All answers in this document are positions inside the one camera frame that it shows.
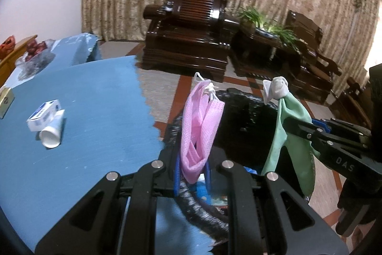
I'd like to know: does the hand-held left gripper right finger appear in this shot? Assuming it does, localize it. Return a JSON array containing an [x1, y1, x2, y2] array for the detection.
[[204, 150, 349, 255]]

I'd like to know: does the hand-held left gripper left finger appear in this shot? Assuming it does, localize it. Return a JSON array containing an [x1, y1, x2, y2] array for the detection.
[[35, 150, 181, 255]]

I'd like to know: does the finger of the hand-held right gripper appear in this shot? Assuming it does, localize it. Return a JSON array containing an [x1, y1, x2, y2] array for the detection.
[[283, 117, 371, 154], [313, 119, 371, 143]]

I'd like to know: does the green rubber glove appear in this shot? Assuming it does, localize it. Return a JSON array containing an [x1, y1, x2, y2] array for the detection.
[[261, 76, 316, 196]]

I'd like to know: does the pink face mask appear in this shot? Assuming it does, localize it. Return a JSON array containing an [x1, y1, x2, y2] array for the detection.
[[180, 72, 225, 184]]

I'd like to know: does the black-lined trash bin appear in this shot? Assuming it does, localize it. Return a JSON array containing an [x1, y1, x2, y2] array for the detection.
[[163, 88, 314, 244]]

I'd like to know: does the person's right hand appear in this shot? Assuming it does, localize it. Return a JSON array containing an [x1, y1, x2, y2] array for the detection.
[[337, 180, 382, 238]]

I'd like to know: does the dark wooden chair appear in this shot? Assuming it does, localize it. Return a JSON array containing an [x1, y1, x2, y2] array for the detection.
[[330, 77, 372, 130]]

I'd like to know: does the dark wooden armchair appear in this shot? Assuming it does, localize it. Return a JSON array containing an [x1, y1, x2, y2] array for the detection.
[[281, 11, 342, 104], [140, 0, 241, 83]]

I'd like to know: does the green potted plant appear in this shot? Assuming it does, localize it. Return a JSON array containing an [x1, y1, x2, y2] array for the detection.
[[236, 5, 269, 29], [263, 20, 301, 50]]

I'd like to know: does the blue tablecloth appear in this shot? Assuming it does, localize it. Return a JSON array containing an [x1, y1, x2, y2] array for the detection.
[[0, 33, 216, 255]]

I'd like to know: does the white plastic tube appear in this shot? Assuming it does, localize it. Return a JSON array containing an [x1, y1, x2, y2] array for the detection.
[[40, 109, 65, 149]]

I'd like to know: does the white and blue carton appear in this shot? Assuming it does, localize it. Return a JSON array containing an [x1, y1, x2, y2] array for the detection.
[[26, 100, 61, 132]]

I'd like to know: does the glass fruit bowl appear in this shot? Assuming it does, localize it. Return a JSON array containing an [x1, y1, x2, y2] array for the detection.
[[15, 49, 56, 77]]

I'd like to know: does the tissue box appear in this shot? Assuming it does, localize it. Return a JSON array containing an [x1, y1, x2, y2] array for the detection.
[[0, 87, 14, 119]]

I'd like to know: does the orange bag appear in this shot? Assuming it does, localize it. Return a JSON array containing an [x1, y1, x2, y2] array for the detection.
[[0, 36, 16, 60]]

